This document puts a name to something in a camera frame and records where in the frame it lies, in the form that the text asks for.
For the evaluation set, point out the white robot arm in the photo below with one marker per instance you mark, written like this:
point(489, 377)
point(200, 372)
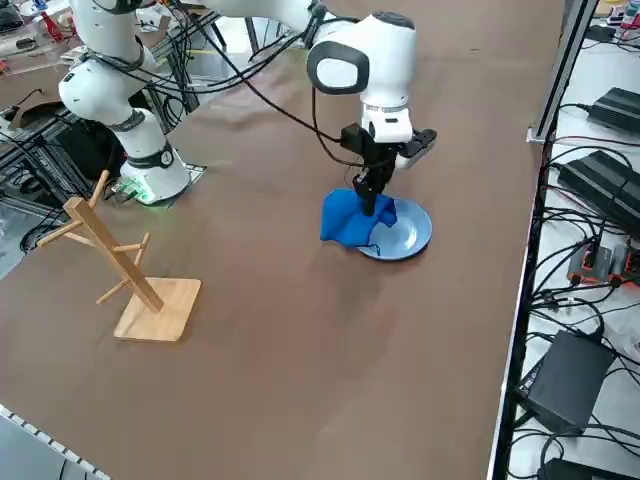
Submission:
point(385, 60)

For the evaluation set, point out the black bag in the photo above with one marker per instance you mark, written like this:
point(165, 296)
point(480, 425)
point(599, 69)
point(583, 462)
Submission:
point(90, 150)

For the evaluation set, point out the blue cloth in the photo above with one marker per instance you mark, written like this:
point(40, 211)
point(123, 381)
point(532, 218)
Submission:
point(345, 220)

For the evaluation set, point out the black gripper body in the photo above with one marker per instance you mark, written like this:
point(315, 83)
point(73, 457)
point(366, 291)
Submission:
point(372, 150)

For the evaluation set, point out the orange black device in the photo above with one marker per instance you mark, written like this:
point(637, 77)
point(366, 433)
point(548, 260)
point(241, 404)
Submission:
point(627, 262)
point(587, 265)

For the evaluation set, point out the flat black box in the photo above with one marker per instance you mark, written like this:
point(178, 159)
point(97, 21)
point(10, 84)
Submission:
point(575, 472)

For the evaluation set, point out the large black power adapter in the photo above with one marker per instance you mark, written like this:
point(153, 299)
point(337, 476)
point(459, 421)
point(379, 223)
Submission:
point(600, 177)

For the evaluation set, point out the black power supply box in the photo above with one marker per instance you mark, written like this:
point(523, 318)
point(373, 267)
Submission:
point(565, 380)

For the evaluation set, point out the wooden cup rack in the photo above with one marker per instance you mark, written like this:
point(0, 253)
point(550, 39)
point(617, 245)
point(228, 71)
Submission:
point(155, 310)

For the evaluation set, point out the aluminium frame post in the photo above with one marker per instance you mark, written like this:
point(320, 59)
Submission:
point(560, 75)

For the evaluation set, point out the light blue plastic plate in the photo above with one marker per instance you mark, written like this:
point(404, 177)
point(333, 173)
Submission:
point(405, 235)

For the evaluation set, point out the small black power adapter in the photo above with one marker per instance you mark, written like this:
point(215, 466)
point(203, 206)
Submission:
point(617, 107)

